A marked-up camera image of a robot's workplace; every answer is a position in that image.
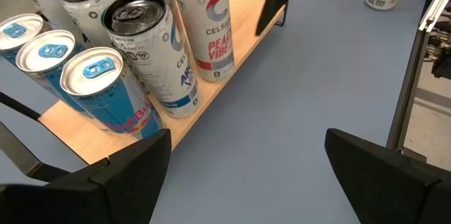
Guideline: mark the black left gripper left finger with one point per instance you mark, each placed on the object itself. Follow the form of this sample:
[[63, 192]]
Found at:
[[123, 188]]

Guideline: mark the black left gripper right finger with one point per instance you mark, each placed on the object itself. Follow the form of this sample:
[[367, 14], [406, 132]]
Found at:
[[380, 188]]

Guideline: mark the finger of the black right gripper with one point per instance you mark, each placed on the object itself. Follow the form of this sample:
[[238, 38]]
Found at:
[[276, 2]]

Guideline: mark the white Celsius can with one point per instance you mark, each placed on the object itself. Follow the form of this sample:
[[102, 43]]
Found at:
[[208, 41]]

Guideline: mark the Red Bull can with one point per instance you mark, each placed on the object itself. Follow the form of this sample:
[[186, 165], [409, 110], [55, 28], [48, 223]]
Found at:
[[17, 32], [105, 104], [42, 51]]

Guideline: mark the wooden shelf with black frame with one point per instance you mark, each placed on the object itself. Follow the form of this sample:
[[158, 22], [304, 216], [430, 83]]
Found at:
[[243, 23]]

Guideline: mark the black table frame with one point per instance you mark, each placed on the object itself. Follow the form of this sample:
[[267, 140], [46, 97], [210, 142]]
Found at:
[[408, 86]]

